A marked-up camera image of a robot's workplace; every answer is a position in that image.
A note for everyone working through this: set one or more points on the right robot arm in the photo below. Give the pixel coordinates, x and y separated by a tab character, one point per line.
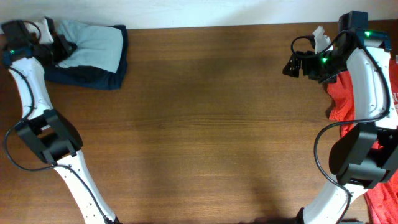
367	154

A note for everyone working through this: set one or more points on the folded navy blue garment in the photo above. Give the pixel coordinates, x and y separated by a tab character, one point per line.
93	77

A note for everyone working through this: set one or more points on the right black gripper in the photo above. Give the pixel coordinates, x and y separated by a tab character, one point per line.
308	70

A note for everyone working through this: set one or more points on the red printed t-shirt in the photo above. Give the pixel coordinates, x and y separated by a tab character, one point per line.
381	200

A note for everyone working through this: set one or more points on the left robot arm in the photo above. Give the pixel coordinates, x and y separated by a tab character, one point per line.
46	132

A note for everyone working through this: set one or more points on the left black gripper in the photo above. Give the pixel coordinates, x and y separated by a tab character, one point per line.
61	42

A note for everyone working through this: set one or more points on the light grey-green t-shirt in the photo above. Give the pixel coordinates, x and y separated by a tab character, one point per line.
96	46

